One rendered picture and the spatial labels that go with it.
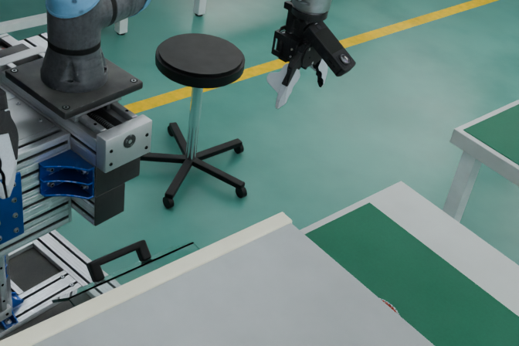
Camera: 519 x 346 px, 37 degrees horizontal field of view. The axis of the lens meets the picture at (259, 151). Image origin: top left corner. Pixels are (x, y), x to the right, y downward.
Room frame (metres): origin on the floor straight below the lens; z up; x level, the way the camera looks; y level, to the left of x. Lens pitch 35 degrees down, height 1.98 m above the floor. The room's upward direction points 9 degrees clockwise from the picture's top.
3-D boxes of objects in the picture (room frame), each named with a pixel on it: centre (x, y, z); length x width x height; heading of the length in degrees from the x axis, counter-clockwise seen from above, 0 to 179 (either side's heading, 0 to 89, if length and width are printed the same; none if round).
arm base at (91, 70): (1.52, 0.45, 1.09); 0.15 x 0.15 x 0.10
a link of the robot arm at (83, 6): (1.53, 0.45, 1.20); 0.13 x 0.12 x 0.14; 151
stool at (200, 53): (2.61, 0.26, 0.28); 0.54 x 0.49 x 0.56; 46
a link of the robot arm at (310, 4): (1.40, -0.05, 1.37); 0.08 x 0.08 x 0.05
